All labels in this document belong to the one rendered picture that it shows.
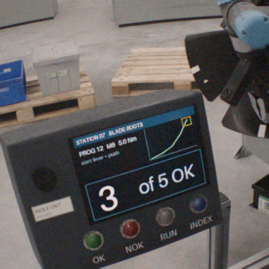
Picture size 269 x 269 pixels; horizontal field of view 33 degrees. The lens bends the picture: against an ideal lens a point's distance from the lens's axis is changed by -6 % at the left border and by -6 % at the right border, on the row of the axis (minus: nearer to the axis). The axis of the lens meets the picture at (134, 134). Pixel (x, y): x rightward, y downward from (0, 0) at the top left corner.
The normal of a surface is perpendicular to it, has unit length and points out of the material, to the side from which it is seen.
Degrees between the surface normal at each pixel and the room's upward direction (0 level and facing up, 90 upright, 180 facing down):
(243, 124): 47
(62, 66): 96
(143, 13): 90
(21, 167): 75
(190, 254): 0
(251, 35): 97
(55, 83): 96
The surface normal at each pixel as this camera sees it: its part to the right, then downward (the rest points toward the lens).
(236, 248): -0.11, -0.89
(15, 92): 0.22, 0.41
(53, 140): 0.37, 0.11
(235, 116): -0.45, -0.27
